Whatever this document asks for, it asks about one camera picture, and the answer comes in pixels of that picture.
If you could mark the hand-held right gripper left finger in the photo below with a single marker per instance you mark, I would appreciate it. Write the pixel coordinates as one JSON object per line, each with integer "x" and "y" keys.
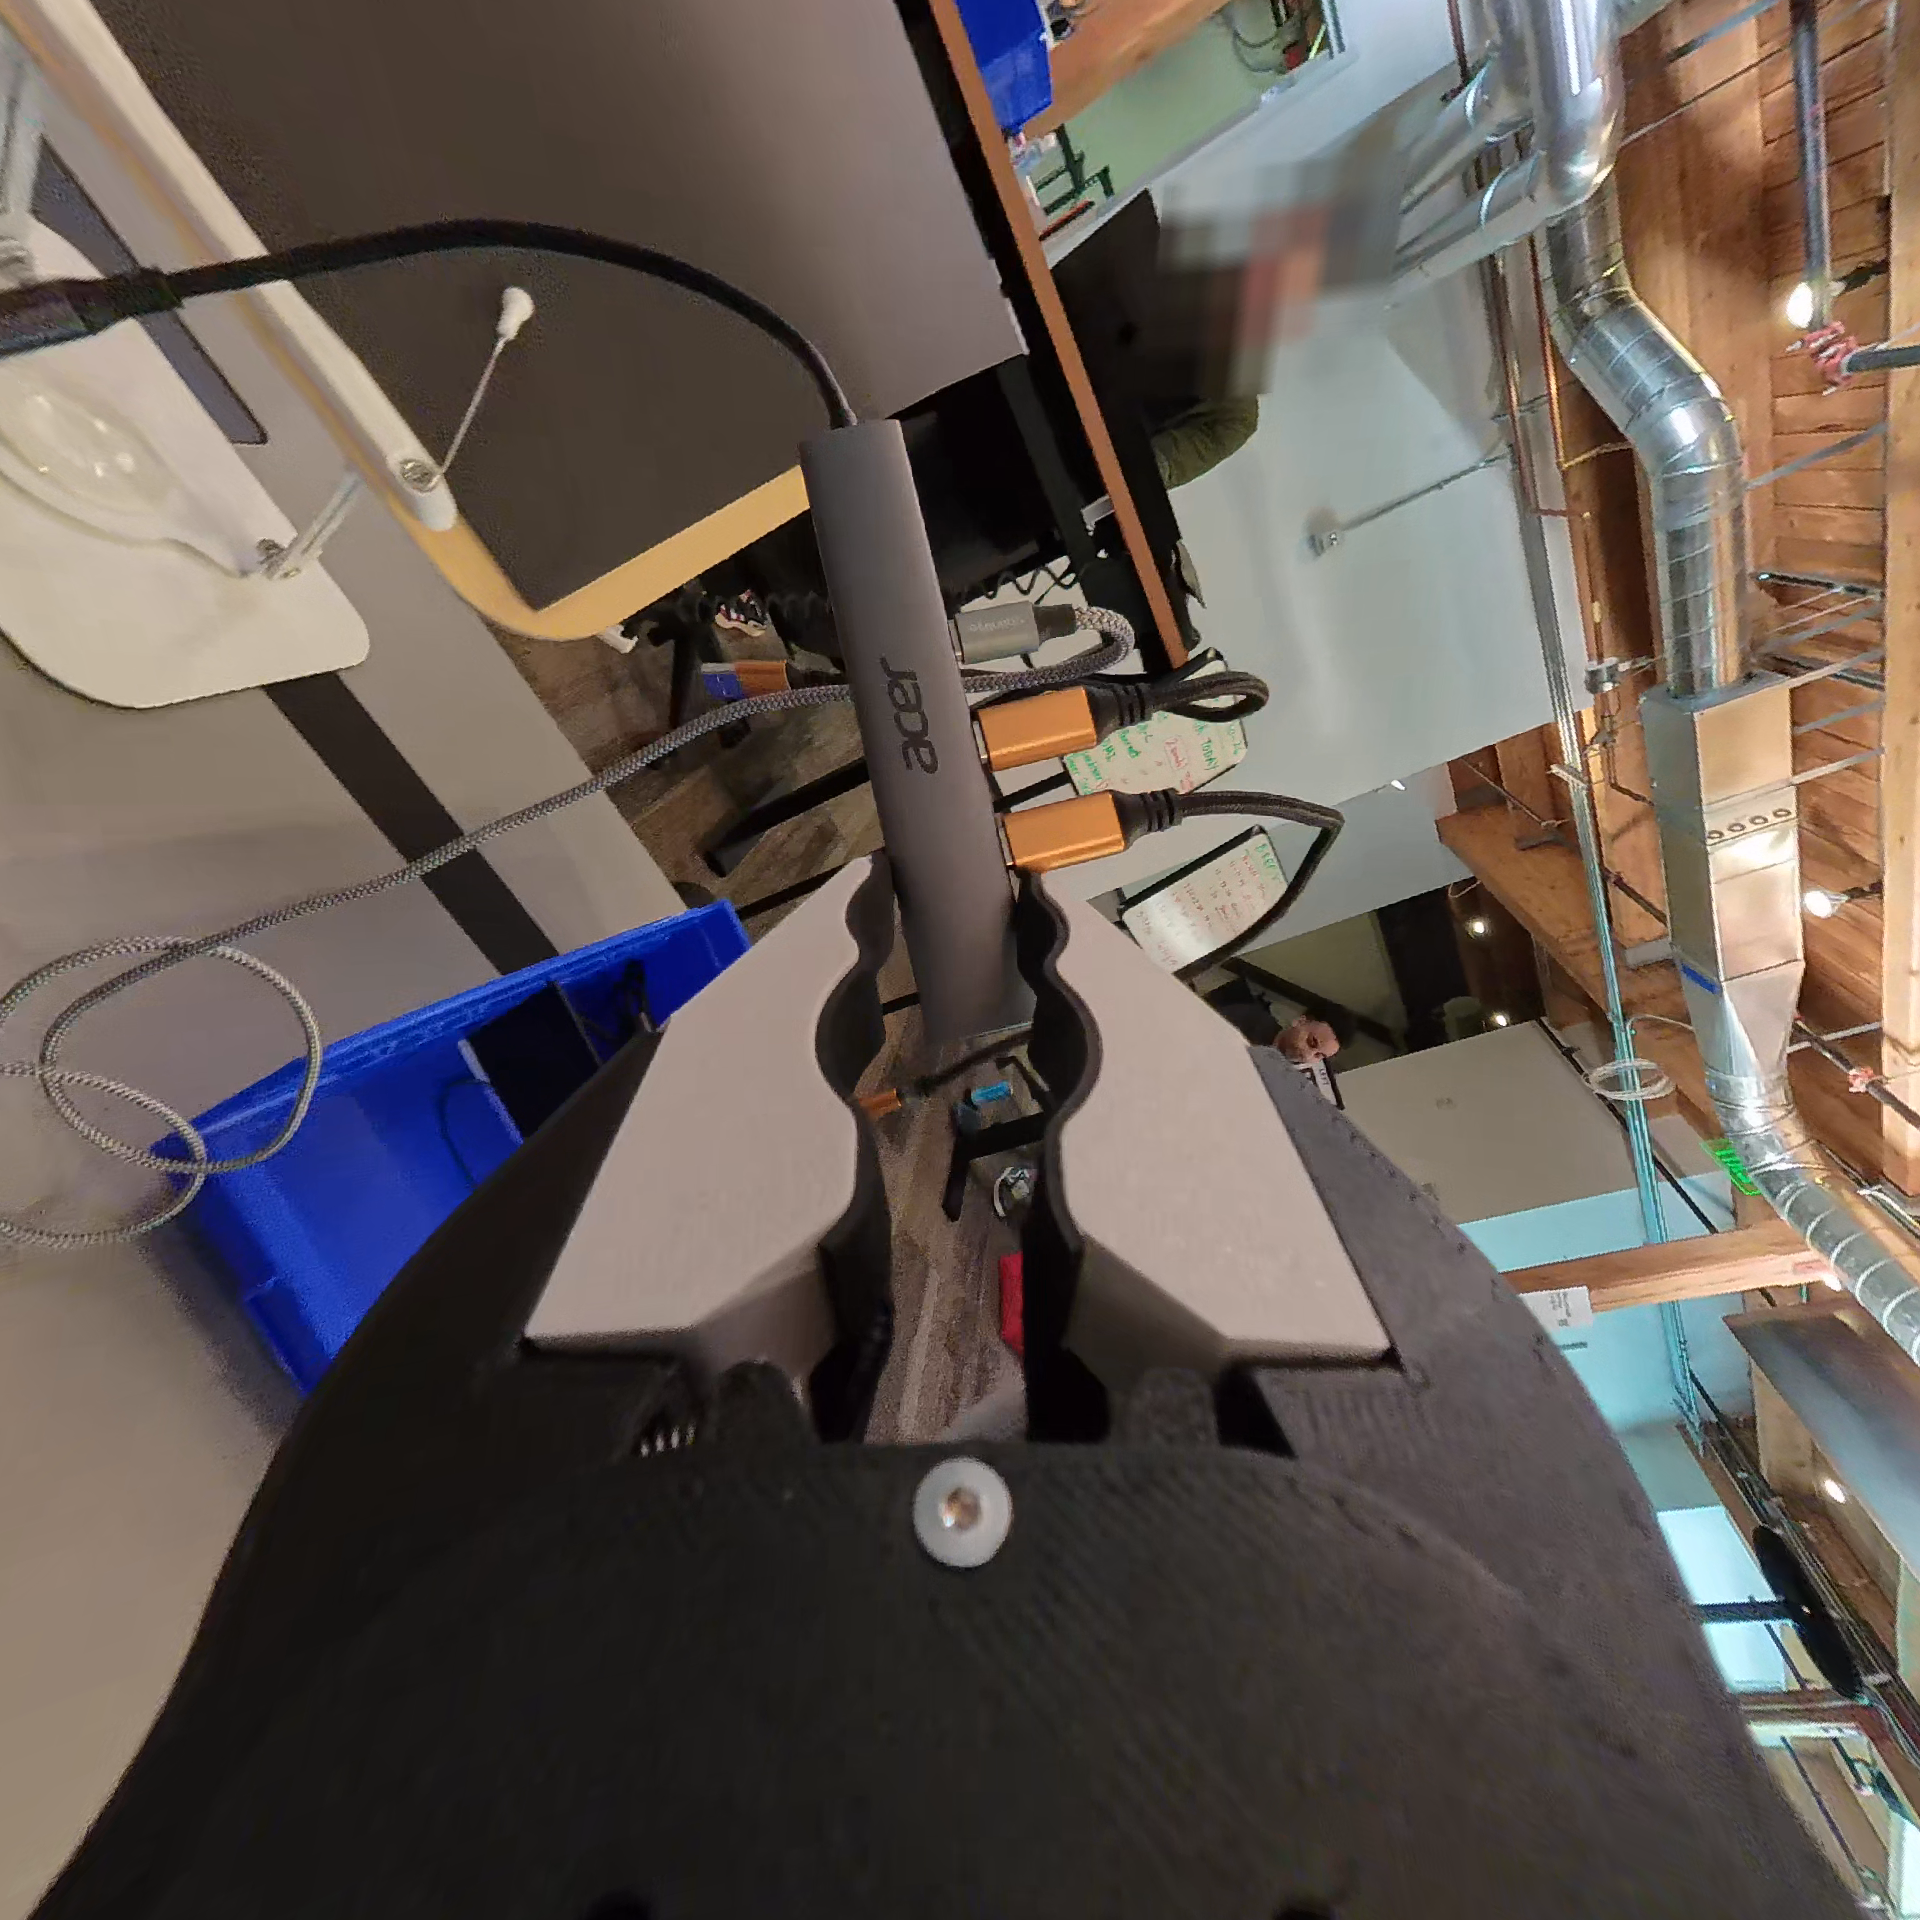
{"x": 706, "y": 1186}

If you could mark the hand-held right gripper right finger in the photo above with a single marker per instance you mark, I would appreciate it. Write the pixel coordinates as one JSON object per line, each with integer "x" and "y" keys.
{"x": 1231, "y": 1199}

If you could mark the blue plastic bin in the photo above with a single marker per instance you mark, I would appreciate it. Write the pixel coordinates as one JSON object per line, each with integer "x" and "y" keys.
{"x": 331, "y": 1172}

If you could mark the wooden beam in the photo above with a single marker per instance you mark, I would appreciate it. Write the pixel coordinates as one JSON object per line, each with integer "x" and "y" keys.
{"x": 1680, "y": 1262}

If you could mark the small blue desk bin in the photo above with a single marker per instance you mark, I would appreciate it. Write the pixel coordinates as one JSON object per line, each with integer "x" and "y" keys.
{"x": 1014, "y": 61}

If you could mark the silver ceiling duct pipes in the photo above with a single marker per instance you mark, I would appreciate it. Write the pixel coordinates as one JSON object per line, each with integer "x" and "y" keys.
{"x": 1637, "y": 390}

